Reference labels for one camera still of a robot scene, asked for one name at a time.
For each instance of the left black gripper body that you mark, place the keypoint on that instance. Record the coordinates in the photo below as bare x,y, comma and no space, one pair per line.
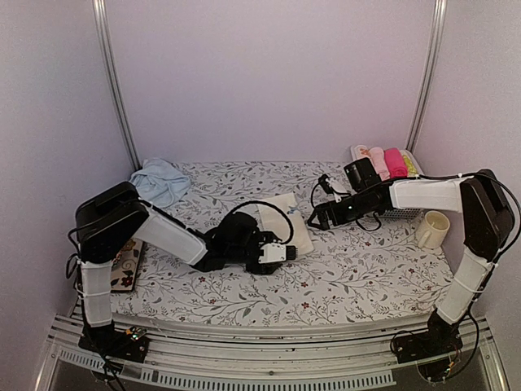
238,256

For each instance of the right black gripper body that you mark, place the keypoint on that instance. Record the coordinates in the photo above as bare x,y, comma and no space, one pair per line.
352,213

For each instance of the cream white towel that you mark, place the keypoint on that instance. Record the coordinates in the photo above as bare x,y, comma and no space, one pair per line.
271,220

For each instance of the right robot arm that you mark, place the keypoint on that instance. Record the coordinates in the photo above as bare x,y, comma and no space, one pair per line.
488,212

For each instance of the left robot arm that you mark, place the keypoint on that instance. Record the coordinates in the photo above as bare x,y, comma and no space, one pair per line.
107,222

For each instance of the floral table cloth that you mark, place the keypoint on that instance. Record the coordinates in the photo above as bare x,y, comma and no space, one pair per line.
356,273

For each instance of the hot pink rolled towel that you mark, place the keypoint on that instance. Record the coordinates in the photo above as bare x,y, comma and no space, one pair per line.
395,163

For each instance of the light pink rolled towel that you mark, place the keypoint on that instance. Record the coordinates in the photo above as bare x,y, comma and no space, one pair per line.
378,161

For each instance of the yellow rolled towel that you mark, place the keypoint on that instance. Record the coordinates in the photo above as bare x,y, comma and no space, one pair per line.
412,171

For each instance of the cream printed rolled towel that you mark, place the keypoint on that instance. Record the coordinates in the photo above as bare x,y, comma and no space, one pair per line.
361,151

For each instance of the cream ceramic mug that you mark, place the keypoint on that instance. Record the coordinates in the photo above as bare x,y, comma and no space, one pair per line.
432,230

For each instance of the light blue crumpled cloth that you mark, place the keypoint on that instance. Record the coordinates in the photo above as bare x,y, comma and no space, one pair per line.
160,182

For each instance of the floral square plate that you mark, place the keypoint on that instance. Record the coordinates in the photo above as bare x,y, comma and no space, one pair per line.
124,272

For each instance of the front aluminium rail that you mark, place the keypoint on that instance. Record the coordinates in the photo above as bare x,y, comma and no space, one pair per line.
189,356

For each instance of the right aluminium frame post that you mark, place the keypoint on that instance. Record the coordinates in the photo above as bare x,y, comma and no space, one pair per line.
433,52

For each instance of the aluminium frame post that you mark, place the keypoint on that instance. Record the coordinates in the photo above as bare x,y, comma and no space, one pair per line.
104,37
433,52

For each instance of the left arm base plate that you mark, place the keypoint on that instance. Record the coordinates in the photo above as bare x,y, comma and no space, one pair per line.
130,345

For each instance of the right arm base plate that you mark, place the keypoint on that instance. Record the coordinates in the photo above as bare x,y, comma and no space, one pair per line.
413,346

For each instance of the left aluminium frame post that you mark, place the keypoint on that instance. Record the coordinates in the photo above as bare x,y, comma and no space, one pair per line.
104,37

